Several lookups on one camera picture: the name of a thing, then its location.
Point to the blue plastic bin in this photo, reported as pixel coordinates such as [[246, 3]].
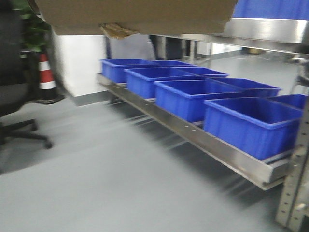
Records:
[[185, 98], [141, 81], [259, 127], [114, 69]]

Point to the blue bin back row far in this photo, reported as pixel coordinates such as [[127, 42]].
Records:
[[172, 63]]

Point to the crumpled brown packing tape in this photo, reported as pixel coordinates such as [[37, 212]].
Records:
[[115, 31]]

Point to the black office chair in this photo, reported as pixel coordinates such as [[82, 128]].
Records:
[[15, 92]]

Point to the blue bin back row near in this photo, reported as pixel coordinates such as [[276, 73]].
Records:
[[293, 100]]

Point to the green potted plant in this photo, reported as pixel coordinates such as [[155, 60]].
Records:
[[34, 29]]

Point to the blue bin upper shelf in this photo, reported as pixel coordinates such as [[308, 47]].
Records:
[[272, 9]]

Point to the brown cardboard box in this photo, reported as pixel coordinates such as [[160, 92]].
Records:
[[162, 17]]

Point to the blue plastic bin farthest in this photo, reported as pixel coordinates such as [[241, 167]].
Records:
[[114, 69]]

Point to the white pillar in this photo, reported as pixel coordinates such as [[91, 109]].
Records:
[[76, 62]]

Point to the stainless steel shelf upright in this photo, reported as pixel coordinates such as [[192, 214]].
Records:
[[294, 202]]

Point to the blue plastic bin nearest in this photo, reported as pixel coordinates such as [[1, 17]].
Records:
[[259, 127]]

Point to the orange white traffic cone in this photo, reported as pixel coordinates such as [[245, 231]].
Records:
[[47, 85]]

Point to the blue bin row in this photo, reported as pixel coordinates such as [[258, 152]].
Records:
[[251, 88], [293, 100], [172, 63], [203, 72]]

